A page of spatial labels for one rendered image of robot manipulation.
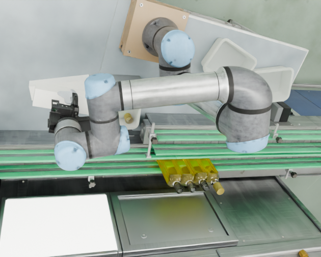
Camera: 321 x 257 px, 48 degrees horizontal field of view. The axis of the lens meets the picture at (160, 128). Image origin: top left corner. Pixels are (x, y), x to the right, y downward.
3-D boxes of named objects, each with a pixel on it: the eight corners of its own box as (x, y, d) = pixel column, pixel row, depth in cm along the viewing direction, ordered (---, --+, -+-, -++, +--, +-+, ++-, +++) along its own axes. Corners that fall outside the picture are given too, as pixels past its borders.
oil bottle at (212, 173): (190, 159, 173) (207, 187, 155) (192, 149, 170) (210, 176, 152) (201, 159, 174) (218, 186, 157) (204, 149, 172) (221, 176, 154)
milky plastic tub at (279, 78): (243, 65, 172) (252, 72, 164) (285, 60, 177) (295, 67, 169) (239, 98, 180) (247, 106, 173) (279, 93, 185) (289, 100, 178)
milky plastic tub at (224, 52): (228, 84, 175) (236, 92, 167) (194, 63, 164) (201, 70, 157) (250, 54, 170) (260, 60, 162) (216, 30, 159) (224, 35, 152)
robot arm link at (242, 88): (284, 66, 88) (81, 86, 82) (279, 107, 93) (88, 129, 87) (264, 53, 98) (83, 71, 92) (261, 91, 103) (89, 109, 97)
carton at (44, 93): (35, 81, 117) (35, 88, 112) (107, 94, 126) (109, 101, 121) (32, 98, 120) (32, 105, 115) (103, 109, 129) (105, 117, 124)
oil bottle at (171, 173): (156, 160, 167) (168, 189, 150) (157, 150, 165) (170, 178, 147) (167, 160, 169) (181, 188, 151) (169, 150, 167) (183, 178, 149)
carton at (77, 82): (29, 80, 147) (28, 86, 142) (88, 74, 152) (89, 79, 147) (32, 94, 150) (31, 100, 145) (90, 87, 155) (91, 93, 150)
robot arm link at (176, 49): (183, 24, 133) (197, 31, 121) (183, 59, 139) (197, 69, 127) (152, 27, 130) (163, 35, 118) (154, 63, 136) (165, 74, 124)
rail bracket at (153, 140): (141, 148, 161) (148, 163, 151) (146, 114, 153) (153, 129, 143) (147, 148, 162) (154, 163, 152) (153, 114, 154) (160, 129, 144)
